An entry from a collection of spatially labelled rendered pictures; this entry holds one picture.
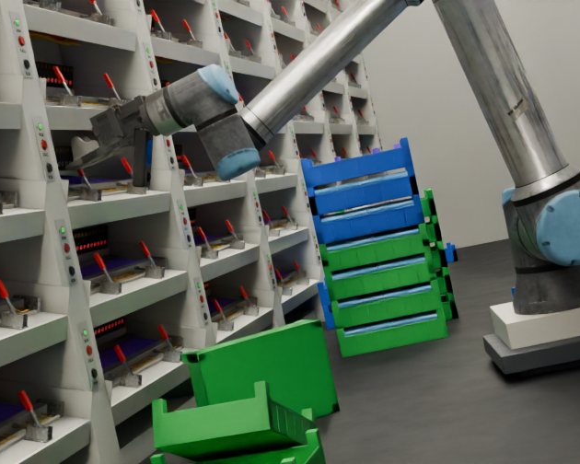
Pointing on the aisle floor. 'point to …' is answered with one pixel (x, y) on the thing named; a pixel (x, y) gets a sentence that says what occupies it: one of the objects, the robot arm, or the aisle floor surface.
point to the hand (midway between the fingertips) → (74, 168)
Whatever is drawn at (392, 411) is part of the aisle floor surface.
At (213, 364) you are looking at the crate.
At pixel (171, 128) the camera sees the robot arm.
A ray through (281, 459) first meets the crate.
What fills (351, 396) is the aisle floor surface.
